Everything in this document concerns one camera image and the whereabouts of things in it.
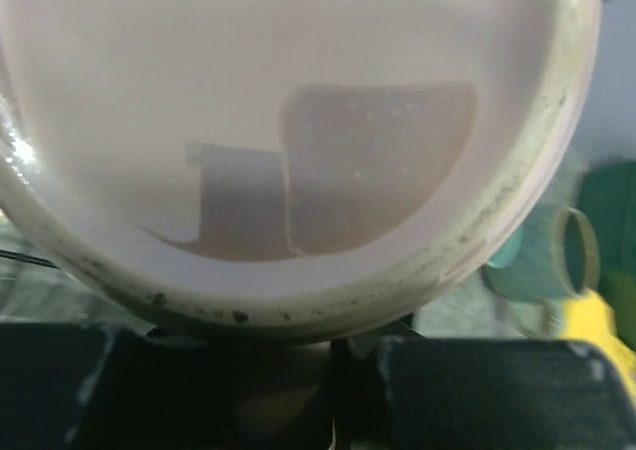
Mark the pink mug purple interior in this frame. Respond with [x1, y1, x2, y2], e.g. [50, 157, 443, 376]
[1, 0, 602, 342]

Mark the blue-green glazed mug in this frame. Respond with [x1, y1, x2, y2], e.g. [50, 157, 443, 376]
[484, 205, 600, 339]

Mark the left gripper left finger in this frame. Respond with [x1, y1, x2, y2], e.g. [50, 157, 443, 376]
[1, 323, 333, 449]

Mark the green compartment organizer tray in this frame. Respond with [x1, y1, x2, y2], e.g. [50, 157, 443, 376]
[577, 161, 635, 300]

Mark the yellow folded cloth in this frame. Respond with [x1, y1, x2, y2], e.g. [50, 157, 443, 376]
[558, 288, 635, 399]

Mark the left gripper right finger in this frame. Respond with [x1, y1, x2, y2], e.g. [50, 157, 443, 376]
[335, 337, 635, 449]

